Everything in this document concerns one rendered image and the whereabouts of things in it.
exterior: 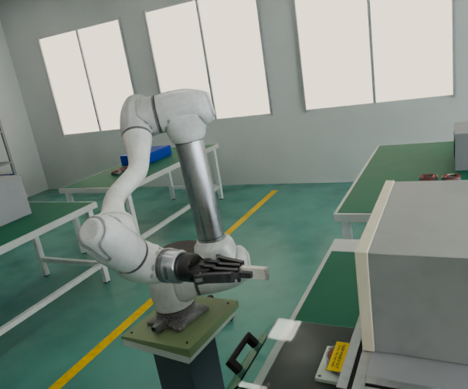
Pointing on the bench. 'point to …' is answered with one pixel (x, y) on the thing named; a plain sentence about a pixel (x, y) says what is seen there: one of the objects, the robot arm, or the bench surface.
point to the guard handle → (240, 352)
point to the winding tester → (429, 272)
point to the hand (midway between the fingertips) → (254, 272)
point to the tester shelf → (406, 370)
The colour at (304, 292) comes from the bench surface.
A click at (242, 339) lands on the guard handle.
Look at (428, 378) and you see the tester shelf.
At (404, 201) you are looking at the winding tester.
